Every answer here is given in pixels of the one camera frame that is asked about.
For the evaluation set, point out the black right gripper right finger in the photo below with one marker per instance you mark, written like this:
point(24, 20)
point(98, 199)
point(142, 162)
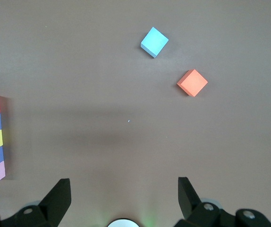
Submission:
point(192, 208)

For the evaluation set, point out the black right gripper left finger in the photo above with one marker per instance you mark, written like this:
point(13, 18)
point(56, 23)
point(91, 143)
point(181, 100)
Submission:
point(55, 203)

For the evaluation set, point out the orange foam cube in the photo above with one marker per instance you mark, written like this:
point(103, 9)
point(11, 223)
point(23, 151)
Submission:
point(192, 82)

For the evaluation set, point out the brown table cover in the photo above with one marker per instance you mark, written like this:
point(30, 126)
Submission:
point(78, 71)

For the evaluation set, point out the blue foam cube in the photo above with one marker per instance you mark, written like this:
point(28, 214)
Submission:
point(154, 42)

